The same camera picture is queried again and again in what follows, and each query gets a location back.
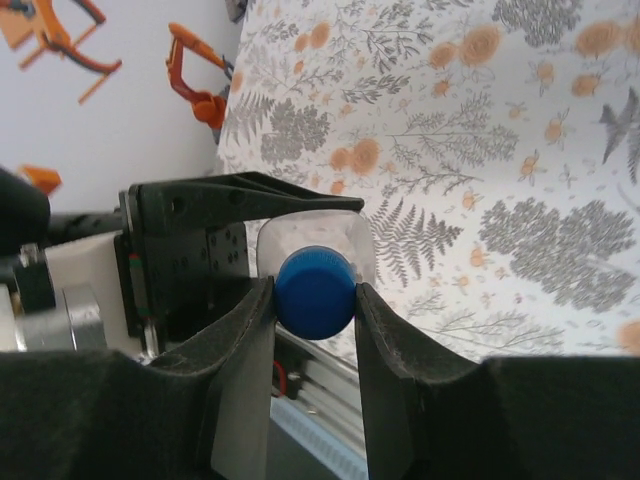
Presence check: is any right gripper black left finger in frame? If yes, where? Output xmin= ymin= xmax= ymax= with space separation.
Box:
xmin=148 ymin=276 xmax=278 ymax=475

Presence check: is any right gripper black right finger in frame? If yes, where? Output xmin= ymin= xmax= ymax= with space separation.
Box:
xmin=353 ymin=281 xmax=482 ymax=480

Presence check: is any clear bottle with narrow label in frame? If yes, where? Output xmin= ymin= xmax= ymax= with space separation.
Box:
xmin=256 ymin=210 xmax=377 ymax=301

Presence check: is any blue bottle cap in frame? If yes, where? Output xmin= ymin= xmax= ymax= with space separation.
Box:
xmin=273 ymin=244 xmax=357 ymax=342

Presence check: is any floral table mat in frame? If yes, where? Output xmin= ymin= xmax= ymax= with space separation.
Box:
xmin=214 ymin=0 xmax=640 ymax=366

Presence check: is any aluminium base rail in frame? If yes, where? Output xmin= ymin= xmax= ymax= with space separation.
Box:
xmin=272 ymin=332 xmax=362 ymax=416

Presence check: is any slotted grey cable duct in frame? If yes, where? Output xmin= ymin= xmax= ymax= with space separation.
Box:
xmin=269 ymin=399 xmax=369 ymax=480

